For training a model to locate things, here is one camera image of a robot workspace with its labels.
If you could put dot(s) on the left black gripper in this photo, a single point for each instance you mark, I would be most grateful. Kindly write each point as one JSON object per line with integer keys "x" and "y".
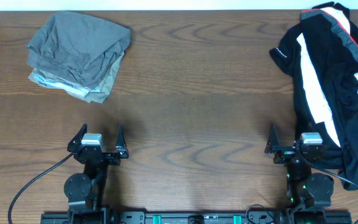
{"x": 122, "y": 150}

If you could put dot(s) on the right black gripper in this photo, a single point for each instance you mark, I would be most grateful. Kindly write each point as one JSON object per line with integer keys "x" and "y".
{"x": 285, "y": 153}

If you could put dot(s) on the black leggings with red waistband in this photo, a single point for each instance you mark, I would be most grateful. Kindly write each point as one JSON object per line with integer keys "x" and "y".
{"x": 332, "y": 44}

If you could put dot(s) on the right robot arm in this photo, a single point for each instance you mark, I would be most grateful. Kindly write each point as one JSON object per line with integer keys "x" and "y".
{"x": 310, "y": 193}

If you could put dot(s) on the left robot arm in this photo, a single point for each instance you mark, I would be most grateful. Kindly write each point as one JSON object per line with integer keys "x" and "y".
{"x": 85, "y": 190}

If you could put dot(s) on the folded light blue garment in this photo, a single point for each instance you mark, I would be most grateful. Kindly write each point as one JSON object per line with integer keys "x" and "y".
{"x": 50, "y": 80}

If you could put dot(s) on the black and white shirt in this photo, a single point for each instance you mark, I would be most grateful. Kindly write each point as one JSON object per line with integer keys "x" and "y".
{"x": 334, "y": 113}

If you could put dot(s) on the folded grey-brown trousers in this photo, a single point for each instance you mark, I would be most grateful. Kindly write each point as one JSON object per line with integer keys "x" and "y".
{"x": 77, "y": 47}

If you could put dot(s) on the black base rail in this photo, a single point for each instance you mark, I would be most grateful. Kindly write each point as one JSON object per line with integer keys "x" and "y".
{"x": 253, "y": 216}

